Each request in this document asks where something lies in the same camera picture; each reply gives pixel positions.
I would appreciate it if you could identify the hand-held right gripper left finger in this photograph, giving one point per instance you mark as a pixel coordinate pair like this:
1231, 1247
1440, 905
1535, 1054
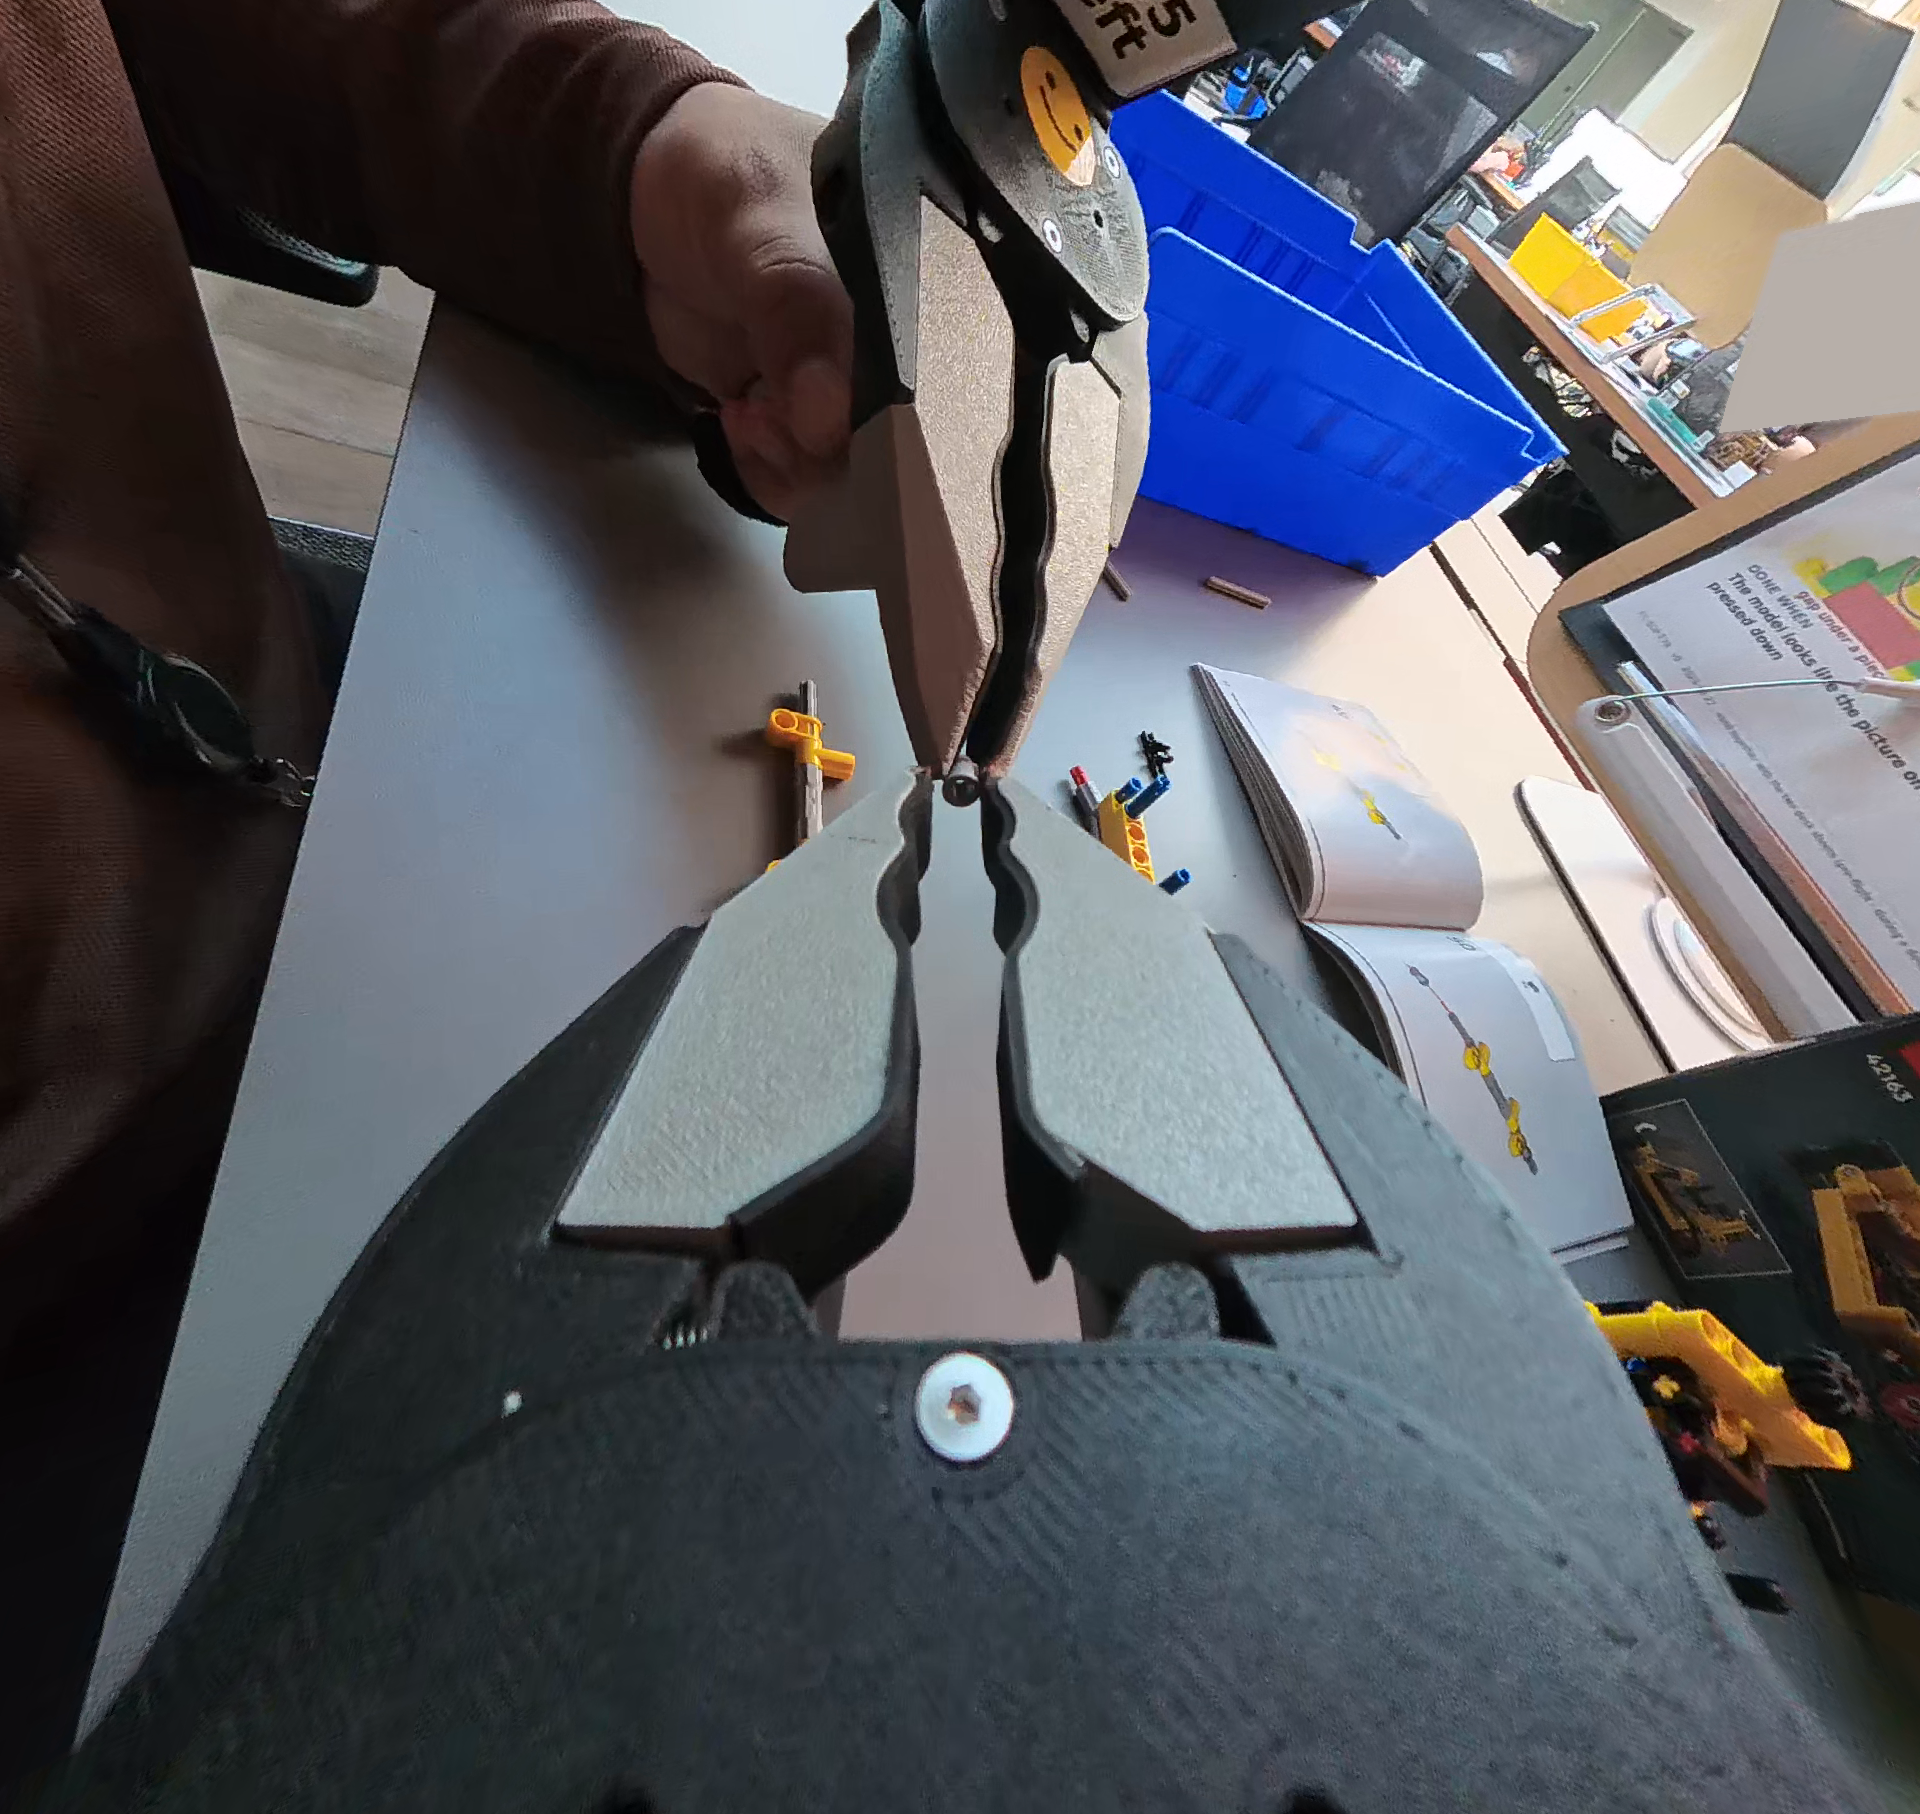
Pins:
750, 1079

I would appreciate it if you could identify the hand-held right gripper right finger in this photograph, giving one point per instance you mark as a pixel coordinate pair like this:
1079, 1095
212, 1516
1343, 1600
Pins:
1171, 1079

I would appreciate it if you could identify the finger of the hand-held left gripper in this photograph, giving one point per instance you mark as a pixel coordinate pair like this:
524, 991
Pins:
944, 494
1093, 480

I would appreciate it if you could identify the small grey lego pin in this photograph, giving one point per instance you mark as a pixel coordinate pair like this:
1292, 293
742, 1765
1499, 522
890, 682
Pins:
959, 784

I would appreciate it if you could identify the person's left forearm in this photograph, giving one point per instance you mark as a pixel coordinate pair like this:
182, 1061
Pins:
420, 74

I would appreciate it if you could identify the yellow lego beam blue pins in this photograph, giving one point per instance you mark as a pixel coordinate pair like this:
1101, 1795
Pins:
1129, 832

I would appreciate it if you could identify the small black lego figure piece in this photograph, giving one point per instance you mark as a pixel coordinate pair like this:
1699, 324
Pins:
1152, 753

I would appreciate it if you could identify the lego instruction booklet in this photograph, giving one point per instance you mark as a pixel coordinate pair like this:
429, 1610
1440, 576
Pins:
1378, 823

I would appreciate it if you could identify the black lego set box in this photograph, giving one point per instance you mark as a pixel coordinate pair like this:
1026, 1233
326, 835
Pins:
1723, 1168

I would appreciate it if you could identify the yellow lego bulldozer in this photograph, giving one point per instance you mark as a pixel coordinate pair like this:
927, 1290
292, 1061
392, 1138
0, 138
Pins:
1723, 1372

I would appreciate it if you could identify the small black lego block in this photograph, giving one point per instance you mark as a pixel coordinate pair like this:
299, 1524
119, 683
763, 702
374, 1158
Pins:
1755, 1592

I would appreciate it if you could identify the person's left hand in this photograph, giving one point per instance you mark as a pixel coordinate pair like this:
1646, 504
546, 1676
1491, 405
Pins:
736, 285

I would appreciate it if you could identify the blue plastic bin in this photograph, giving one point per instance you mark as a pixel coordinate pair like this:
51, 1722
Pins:
1199, 179
1290, 418

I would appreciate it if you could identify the yellow connector on grey axle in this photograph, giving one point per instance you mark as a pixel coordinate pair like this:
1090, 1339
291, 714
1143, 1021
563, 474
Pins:
802, 753

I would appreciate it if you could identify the black mesh office chair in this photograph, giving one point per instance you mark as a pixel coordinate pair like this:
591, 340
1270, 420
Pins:
1396, 89

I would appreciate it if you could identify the long wooden desk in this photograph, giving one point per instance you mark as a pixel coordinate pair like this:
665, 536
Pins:
1575, 398

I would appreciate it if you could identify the yellow storage bin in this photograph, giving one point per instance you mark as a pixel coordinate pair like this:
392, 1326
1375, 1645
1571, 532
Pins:
1561, 261

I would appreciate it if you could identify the black clipboard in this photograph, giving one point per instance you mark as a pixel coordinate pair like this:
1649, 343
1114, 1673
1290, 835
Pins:
1586, 625

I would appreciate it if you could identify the white plastic bar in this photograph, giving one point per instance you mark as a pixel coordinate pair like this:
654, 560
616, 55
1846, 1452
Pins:
1694, 854

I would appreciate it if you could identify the person's black office chair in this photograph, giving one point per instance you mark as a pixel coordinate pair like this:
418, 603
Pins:
299, 271

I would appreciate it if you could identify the black carabiner clip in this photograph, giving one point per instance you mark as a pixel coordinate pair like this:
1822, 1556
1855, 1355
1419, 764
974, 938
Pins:
165, 712

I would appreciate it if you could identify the printed instruction sheet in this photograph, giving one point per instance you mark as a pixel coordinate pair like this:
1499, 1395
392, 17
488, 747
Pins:
1770, 645

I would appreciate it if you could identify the black tan office chair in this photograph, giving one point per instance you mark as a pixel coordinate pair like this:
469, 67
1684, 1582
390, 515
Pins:
1816, 89

